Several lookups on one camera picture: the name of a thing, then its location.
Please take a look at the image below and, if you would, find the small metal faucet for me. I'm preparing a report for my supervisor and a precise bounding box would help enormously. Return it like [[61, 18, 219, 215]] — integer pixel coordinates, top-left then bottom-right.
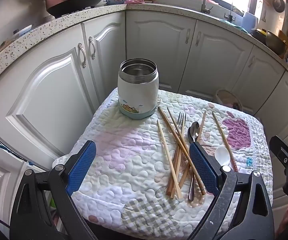
[[227, 0, 236, 22]]

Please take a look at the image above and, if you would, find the light blue container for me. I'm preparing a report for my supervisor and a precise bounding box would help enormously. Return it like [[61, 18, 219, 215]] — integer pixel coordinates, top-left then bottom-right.
[[242, 11, 259, 31]]

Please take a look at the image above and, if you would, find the row of white cabinet doors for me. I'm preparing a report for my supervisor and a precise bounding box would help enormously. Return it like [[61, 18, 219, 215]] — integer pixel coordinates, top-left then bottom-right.
[[0, 11, 288, 240]]

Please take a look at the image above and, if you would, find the teal dish cloth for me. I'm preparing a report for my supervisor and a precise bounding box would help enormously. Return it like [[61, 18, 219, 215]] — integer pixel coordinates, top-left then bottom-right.
[[220, 18, 249, 35]]

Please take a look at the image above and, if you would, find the white ceramic spoon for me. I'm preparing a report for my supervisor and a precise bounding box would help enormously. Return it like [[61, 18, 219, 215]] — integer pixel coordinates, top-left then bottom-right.
[[214, 146, 231, 167]]

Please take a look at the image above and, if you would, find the dark metal bowl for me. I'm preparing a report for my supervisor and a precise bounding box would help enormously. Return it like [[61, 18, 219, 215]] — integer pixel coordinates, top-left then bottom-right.
[[266, 31, 286, 55]]

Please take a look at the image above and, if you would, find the light bamboo chopstick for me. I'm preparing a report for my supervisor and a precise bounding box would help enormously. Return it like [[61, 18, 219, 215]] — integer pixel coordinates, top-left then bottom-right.
[[156, 120, 183, 199]]

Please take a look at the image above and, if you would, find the yellow and black container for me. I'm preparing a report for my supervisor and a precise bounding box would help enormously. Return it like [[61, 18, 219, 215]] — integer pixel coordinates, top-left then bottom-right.
[[252, 28, 267, 43]]

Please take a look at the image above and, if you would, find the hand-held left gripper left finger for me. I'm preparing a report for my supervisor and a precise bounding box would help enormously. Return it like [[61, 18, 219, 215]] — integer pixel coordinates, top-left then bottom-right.
[[9, 140, 99, 240]]

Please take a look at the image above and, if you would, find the speckled stone countertop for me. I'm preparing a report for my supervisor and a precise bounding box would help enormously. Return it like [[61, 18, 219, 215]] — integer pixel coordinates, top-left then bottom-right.
[[0, 1, 288, 93]]

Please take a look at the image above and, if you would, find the metal fork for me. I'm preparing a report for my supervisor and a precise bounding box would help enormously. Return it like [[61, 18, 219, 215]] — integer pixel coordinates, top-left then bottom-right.
[[175, 112, 187, 155]]

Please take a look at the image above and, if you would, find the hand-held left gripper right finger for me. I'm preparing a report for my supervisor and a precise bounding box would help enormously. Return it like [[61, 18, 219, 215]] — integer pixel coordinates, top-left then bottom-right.
[[184, 142, 276, 240]]

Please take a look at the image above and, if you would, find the white insulated food jar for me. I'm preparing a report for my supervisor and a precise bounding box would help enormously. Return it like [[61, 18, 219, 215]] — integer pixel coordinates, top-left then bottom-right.
[[117, 58, 159, 120]]

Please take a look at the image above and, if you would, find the black frying pan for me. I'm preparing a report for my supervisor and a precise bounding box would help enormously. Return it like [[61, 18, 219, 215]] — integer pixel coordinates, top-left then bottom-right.
[[46, 0, 107, 18]]

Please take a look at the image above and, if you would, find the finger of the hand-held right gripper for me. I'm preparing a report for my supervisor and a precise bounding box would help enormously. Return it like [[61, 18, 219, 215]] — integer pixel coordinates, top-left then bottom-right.
[[269, 135, 288, 172]]

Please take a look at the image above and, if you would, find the white waste bin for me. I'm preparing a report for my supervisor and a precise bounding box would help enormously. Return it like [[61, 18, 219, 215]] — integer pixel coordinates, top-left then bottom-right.
[[215, 89, 242, 112]]

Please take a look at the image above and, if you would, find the blue and white flat object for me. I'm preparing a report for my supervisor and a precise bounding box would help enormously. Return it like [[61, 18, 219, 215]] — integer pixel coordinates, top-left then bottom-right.
[[12, 24, 33, 37]]

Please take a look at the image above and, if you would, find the hanging dark pan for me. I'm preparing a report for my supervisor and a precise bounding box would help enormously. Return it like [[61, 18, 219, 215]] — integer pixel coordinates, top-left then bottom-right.
[[272, 0, 286, 13]]

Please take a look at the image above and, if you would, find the pastel quilted blanket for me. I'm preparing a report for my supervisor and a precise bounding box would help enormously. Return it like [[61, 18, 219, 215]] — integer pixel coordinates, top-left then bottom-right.
[[53, 87, 274, 233]]

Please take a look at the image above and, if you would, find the metal spoon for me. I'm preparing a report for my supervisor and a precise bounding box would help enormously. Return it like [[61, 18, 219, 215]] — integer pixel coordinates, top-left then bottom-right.
[[187, 121, 201, 202]]

